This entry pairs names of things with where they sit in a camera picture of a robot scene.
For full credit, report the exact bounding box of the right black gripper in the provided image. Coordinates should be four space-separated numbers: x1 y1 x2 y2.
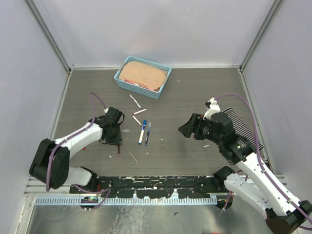
178 112 223 144

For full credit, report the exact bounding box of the white marker blue print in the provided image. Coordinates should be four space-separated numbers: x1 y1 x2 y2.
138 120 147 145

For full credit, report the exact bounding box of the blue gel pen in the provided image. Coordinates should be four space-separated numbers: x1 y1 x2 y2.
145 129 150 146

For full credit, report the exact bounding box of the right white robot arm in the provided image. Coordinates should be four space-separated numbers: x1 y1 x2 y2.
178 113 312 234

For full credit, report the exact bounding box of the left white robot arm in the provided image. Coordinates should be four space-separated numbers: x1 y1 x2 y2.
29 107 125 194

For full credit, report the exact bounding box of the white pen with clear cap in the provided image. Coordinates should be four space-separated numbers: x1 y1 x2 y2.
132 115 142 126

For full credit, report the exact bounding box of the white pen red tip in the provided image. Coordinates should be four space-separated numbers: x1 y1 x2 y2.
133 109 147 116

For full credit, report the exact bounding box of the white pen upper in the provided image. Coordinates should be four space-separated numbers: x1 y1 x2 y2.
129 94 142 109

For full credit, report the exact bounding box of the black white striped cloth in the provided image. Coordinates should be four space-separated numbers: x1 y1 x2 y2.
221 107 256 165

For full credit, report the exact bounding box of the blue plastic basket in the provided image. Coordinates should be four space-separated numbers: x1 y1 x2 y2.
114 56 172 99

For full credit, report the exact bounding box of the peach folded towel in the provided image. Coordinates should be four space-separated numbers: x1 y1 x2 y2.
119 61 167 91

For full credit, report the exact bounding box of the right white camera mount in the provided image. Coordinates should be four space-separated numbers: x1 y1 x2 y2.
203 97 221 120

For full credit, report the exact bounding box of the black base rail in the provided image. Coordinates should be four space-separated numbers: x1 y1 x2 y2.
69 175 231 198

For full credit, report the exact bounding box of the blue slotted cable duct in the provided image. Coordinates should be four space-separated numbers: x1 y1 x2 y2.
34 195 217 206

